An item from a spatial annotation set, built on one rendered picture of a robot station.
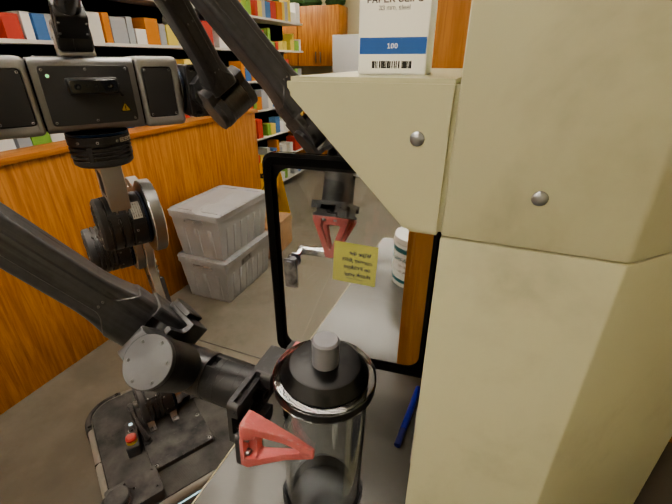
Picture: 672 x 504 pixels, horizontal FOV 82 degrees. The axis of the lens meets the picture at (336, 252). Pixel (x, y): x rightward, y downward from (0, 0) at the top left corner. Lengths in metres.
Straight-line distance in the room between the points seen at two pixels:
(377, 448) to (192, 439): 1.06
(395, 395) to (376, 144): 0.61
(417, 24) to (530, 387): 0.27
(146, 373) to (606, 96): 0.43
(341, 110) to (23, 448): 2.20
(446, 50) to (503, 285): 0.41
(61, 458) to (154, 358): 1.77
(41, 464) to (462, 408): 2.02
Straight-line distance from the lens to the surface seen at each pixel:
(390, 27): 0.32
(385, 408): 0.78
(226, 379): 0.48
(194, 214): 2.59
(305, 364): 0.41
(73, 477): 2.11
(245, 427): 0.43
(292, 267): 0.67
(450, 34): 0.63
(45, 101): 1.05
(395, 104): 0.26
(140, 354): 0.46
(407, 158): 0.26
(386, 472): 0.70
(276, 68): 0.69
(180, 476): 1.62
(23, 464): 2.27
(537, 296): 0.29
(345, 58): 5.49
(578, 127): 0.26
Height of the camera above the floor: 1.52
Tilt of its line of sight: 26 degrees down
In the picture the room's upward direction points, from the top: straight up
